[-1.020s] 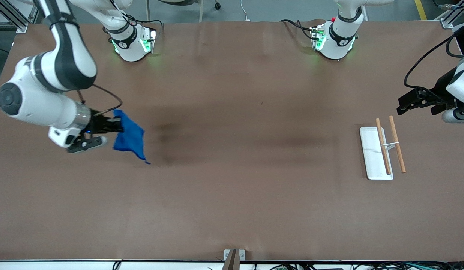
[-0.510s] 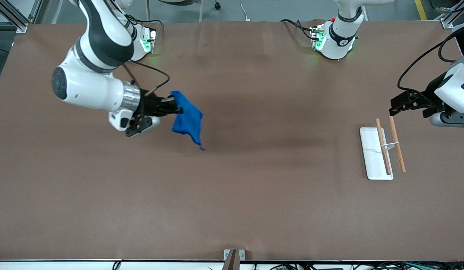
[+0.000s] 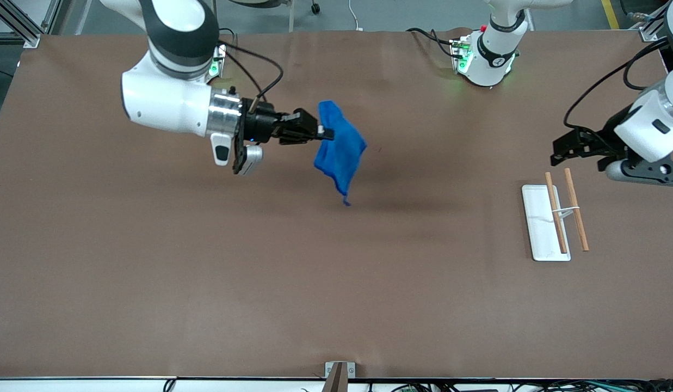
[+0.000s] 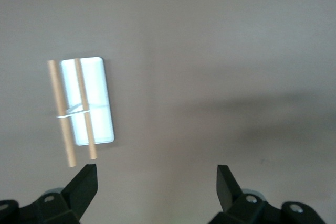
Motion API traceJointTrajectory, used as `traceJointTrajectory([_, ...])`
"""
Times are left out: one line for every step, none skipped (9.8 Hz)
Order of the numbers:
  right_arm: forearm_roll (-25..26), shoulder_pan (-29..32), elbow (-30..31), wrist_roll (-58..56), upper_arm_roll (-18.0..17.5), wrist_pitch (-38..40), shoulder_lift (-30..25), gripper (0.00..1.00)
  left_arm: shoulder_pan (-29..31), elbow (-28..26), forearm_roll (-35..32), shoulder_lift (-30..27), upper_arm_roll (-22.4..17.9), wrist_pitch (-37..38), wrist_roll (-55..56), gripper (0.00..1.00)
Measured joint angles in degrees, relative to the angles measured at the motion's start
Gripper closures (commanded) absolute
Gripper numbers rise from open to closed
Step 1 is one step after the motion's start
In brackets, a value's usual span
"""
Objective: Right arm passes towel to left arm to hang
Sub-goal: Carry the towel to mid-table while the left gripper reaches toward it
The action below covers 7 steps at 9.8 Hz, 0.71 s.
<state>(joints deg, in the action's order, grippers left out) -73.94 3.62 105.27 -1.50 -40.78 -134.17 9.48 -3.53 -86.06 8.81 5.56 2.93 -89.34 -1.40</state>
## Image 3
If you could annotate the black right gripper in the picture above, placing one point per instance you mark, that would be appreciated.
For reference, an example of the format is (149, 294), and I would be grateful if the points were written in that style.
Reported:
(259, 127)

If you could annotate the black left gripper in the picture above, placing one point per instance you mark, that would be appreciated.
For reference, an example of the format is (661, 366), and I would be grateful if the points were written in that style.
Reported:
(602, 140)

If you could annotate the blue microfibre towel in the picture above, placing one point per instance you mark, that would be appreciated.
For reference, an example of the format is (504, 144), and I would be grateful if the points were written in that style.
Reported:
(341, 147)

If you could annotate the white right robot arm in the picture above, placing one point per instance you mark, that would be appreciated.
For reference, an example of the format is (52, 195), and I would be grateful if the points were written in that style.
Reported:
(162, 103)

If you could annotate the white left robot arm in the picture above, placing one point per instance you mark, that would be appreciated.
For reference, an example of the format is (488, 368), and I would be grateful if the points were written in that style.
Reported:
(491, 57)

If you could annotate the white rack base plate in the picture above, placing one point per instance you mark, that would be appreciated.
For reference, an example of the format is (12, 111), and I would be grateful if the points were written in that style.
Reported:
(540, 228)

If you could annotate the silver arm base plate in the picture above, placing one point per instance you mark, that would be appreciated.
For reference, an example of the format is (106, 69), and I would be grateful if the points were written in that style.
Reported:
(220, 61)
(460, 54)

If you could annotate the aluminium frame profile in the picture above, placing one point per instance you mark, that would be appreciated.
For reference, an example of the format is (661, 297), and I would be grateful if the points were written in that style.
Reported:
(20, 24)
(650, 30)

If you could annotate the grey metal bracket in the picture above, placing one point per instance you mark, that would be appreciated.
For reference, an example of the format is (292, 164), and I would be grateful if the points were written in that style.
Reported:
(350, 369)

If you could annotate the brown post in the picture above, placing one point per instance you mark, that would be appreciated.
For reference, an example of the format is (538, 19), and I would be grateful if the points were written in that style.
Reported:
(336, 378)

